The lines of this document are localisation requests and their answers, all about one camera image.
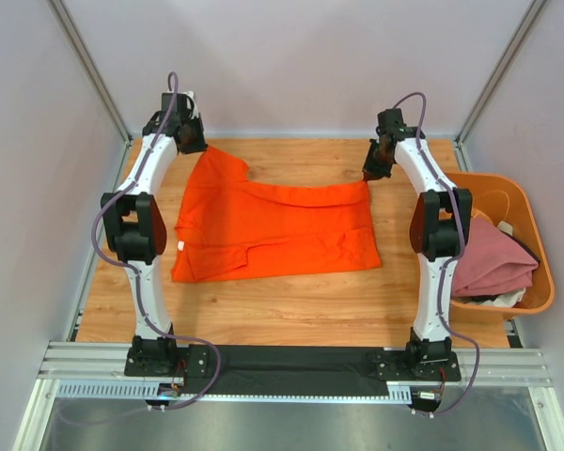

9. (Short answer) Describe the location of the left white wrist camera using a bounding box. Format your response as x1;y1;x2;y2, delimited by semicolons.
183;91;200;119

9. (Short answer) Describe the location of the aluminium corner post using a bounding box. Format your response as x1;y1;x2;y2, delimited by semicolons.
455;0;548;147
46;0;132;144

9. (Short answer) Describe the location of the aluminium rail frame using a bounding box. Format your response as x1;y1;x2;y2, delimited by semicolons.
13;342;564;450

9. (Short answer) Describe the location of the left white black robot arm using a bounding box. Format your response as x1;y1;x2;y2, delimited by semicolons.
100;91;207;378

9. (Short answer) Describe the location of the right aluminium corner post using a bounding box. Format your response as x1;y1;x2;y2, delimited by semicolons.
455;0;548;147

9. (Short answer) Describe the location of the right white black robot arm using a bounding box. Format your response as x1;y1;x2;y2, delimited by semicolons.
363;107;473;382

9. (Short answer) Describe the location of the pink t shirt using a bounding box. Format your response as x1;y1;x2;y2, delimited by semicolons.
451;218;541;297

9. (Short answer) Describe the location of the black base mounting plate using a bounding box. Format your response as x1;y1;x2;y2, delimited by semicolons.
124;344;462;397

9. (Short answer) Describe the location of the orange t shirt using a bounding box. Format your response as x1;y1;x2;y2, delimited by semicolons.
171;147;382;283

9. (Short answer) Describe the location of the dark garment in basket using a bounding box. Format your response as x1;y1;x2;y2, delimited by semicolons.
509;236;541;265

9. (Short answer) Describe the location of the orange plastic basket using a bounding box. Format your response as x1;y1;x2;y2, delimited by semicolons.
446;172;555;323

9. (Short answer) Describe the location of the left aluminium corner post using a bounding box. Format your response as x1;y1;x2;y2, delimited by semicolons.
46;0;132;144

